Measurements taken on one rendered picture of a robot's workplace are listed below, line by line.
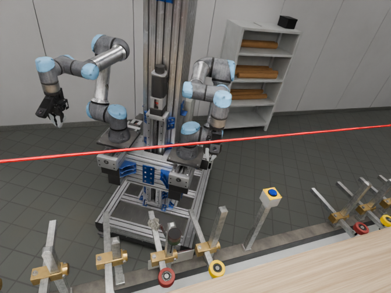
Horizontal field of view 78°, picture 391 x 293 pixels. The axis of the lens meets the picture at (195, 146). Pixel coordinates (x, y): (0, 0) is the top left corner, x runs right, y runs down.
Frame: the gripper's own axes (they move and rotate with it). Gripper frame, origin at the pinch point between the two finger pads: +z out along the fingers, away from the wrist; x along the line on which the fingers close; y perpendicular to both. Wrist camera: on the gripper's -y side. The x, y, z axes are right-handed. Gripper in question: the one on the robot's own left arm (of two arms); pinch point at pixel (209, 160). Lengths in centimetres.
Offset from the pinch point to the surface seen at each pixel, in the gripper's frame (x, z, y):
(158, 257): 17, 44, -31
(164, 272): 12, 41, -39
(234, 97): -32, 74, 245
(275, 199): -35.3, 10.1, -8.8
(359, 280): -87, 41, -24
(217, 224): -9.3, 24.3, -18.6
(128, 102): 118, 94, 210
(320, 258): -69, 41, -16
